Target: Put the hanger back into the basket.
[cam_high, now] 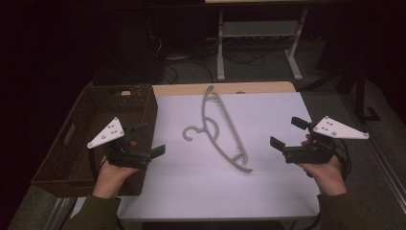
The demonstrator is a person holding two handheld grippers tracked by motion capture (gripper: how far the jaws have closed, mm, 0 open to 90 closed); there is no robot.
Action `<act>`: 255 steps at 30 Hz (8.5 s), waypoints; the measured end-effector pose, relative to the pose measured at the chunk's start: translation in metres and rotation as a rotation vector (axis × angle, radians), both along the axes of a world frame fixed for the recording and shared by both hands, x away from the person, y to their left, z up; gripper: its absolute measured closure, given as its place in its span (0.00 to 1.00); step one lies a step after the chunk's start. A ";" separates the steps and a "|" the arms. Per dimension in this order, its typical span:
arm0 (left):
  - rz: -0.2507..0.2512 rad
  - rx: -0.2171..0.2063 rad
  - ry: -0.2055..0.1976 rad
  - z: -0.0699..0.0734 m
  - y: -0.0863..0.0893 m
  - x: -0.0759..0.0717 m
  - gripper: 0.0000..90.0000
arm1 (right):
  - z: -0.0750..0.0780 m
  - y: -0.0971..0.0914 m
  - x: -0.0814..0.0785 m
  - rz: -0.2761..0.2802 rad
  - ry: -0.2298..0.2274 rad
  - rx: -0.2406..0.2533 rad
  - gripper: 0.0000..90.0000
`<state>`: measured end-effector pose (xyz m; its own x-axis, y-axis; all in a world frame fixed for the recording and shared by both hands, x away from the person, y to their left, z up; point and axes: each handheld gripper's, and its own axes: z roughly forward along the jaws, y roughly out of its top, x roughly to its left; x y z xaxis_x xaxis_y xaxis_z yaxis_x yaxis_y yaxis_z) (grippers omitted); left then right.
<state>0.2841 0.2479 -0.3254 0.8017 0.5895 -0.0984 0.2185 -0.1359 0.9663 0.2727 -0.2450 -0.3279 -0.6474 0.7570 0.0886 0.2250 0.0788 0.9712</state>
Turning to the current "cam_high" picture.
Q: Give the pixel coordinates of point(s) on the white metal table frame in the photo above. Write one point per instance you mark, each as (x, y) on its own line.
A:
(258, 28)

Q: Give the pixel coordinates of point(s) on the grey plastic clothes hanger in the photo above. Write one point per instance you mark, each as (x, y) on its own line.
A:
(244, 169)

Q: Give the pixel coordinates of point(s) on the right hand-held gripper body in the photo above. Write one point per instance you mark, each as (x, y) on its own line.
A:
(306, 155)

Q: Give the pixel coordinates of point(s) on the person's right hand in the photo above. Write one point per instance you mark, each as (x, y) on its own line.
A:
(327, 179)

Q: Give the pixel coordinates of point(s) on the black metal stand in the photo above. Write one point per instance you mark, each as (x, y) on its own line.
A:
(360, 92)

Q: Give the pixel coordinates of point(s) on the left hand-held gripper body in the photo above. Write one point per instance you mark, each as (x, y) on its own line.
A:
(127, 156)

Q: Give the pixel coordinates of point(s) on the brown woven basket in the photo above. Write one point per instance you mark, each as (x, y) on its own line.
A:
(63, 153)

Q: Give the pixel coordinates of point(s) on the person's left hand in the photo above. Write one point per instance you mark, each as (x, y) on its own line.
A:
(108, 180)

